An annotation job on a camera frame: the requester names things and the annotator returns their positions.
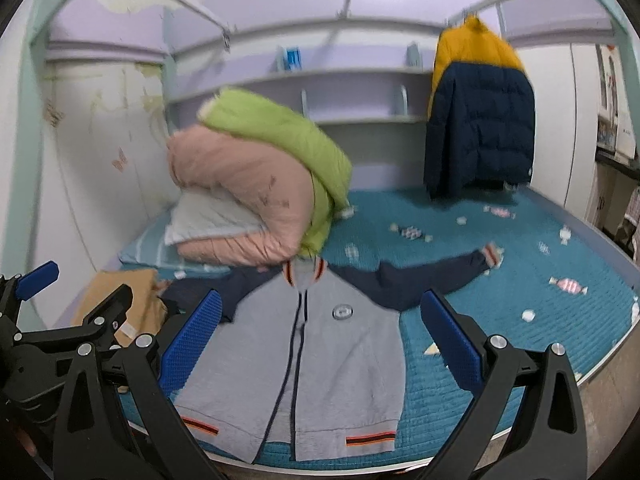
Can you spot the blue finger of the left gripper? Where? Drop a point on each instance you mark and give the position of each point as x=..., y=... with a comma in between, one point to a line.
x=36, y=280
x=107, y=317

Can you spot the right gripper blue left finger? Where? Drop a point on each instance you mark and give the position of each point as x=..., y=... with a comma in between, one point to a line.
x=159, y=443

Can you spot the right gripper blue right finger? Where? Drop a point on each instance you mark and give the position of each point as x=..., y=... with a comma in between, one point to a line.
x=547, y=439

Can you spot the grey navy baseball jacket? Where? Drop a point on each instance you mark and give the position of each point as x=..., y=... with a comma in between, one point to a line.
x=307, y=353

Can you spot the white striped pillow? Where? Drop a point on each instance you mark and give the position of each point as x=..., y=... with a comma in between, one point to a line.
x=197, y=214

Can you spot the pink folded duvet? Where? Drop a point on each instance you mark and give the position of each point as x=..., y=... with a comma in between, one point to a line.
x=266, y=180

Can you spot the lime green puffer jacket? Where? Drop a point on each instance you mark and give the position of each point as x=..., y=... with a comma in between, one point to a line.
x=250, y=116

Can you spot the navy yellow puffer jacket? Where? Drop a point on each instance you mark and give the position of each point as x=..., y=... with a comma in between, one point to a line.
x=481, y=114

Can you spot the mint green bed frame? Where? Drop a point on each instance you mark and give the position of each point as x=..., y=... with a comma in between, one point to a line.
x=26, y=171

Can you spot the lilac wall shelf unit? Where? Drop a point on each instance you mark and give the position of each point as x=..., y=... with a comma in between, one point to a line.
x=365, y=72

